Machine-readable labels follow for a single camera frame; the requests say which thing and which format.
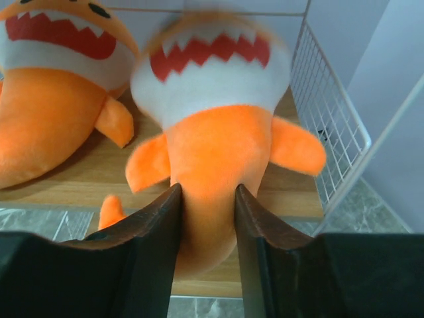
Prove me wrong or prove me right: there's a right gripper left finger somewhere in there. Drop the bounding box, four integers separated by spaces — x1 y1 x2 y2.
1 184 182 317

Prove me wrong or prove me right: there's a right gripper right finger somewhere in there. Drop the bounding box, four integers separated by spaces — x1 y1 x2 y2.
235 185 423 317

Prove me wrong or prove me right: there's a white wire wooden shelf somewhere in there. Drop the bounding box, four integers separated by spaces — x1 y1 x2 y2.
0 0 424 299

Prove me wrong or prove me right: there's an orange shark plush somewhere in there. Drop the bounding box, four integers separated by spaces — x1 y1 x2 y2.
1 1 139 188
125 10 326 280

